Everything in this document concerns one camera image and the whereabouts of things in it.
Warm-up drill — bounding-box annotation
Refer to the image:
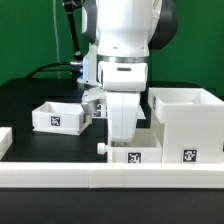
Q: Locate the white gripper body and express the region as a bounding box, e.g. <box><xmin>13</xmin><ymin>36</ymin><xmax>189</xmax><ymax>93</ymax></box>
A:
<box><xmin>106</xmin><ymin>92</ymin><xmax>140</xmax><ymax>142</ymax></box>

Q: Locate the white drawer box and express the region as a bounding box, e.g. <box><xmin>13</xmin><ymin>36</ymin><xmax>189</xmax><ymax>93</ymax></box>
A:
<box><xmin>97</xmin><ymin>128</ymin><xmax>162</xmax><ymax>164</ymax></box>
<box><xmin>32</xmin><ymin>101</ymin><xmax>92</xmax><ymax>135</ymax></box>

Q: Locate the white drawer cabinet frame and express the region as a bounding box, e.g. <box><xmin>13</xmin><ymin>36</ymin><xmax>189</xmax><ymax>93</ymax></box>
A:
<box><xmin>148</xmin><ymin>87</ymin><xmax>224</xmax><ymax>164</ymax></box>

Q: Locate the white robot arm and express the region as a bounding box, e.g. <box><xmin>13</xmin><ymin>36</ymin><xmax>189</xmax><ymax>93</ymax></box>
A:
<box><xmin>82</xmin><ymin>0</ymin><xmax>178</xmax><ymax>143</ymax></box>

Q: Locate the white marker sheet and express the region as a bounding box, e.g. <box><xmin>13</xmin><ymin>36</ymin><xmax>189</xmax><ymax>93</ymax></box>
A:
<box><xmin>92</xmin><ymin>104</ymin><xmax>146</xmax><ymax>120</ymax></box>

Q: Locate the white front fence bar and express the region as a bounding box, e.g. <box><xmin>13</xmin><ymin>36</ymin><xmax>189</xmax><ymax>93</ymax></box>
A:
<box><xmin>0</xmin><ymin>162</ymin><xmax>224</xmax><ymax>189</ymax></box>

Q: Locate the white fence bar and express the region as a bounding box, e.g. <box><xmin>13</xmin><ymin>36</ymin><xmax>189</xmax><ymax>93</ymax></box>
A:
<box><xmin>0</xmin><ymin>162</ymin><xmax>224</xmax><ymax>189</ymax></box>
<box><xmin>0</xmin><ymin>127</ymin><xmax>13</xmax><ymax>160</ymax></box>

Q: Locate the white left fence bar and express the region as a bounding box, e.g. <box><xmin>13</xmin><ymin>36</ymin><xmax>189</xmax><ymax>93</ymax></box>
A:
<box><xmin>0</xmin><ymin>127</ymin><xmax>13</xmax><ymax>160</ymax></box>

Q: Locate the black cable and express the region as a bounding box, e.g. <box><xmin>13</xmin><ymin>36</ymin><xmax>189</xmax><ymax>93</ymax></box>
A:
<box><xmin>25</xmin><ymin>62</ymin><xmax>83</xmax><ymax>79</ymax></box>

